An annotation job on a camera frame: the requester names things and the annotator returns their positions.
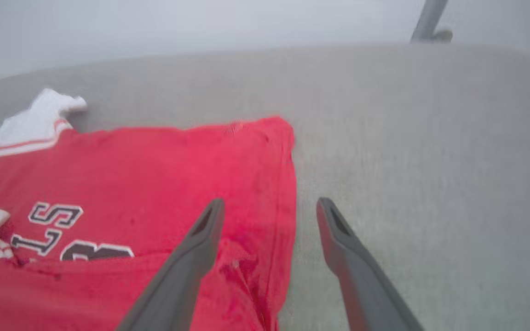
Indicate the red Bulls jersey shirt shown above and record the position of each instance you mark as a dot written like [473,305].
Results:
[131,174]

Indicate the grey fabric sofa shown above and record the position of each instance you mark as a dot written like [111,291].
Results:
[407,138]

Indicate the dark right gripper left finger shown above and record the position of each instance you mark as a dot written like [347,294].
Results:
[182,276]

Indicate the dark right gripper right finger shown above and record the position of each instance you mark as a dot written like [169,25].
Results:
[361,285]

